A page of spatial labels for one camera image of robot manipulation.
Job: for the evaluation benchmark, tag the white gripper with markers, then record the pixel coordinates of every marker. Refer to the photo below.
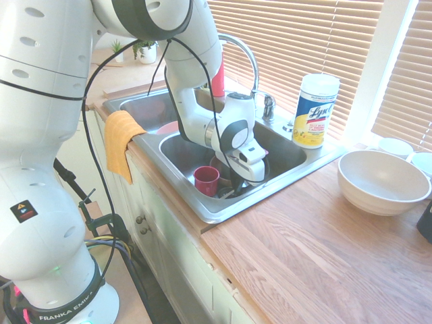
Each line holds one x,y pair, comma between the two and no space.
253,170

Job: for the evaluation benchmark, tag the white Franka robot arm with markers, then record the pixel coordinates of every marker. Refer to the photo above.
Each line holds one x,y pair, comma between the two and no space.
44,135

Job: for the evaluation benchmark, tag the stainless steel double sink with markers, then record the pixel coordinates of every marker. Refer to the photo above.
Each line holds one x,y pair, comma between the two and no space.
287,158

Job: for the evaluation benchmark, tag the chrome sink sprayer cap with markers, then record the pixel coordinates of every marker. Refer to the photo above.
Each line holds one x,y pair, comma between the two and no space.
288,127

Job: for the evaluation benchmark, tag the white sink cabinet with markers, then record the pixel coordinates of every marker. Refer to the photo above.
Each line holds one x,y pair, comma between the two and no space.
175,256

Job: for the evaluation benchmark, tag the red cup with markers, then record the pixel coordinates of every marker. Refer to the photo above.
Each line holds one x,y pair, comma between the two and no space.
206,180

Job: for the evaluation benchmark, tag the chrome kitchen faucet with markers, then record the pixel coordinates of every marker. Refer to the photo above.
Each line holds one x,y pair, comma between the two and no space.
268,106

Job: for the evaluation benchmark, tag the pink plate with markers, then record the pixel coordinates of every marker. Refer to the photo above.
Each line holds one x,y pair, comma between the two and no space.
168,129

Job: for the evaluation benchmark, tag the brass cabinet knob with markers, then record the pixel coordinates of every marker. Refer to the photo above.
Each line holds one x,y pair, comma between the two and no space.
139,220
145,231

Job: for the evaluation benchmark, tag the Lysol wipes canister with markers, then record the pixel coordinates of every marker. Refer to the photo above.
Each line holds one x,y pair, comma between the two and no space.
312,111

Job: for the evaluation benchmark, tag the red bottle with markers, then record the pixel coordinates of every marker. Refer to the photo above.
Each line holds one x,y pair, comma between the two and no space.
218,81

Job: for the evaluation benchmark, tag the yellow dish cloth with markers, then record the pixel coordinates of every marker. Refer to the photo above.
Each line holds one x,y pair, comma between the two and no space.
118,141

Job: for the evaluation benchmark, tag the green metal clamp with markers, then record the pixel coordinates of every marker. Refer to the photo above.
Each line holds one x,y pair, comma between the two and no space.
101,224

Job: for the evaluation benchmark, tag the large white bowl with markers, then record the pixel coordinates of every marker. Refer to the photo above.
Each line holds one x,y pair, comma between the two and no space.
381,182

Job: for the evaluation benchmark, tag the trailing potted plant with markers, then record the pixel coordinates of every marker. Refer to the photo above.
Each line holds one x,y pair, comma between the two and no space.
148,54

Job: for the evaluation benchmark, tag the white corner cabinet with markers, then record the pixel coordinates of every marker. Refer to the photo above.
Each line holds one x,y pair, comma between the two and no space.
77,152

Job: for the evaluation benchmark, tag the black tripod pole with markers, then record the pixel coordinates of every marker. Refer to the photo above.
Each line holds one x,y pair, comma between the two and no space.
71,177

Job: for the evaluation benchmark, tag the wide wooden window blind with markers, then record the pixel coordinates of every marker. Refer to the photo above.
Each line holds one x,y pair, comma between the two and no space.
320,37

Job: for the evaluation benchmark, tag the small spiky potted plant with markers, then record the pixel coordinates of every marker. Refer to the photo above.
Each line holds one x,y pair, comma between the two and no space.
118,55

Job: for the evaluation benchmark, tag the black container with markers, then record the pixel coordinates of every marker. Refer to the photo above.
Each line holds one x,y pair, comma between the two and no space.
426,222

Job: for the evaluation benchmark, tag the narrow wooden window blind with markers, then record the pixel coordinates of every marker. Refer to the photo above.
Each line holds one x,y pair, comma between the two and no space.
410,84

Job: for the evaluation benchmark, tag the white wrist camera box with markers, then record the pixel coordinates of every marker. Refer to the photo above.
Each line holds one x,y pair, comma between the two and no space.
251,153

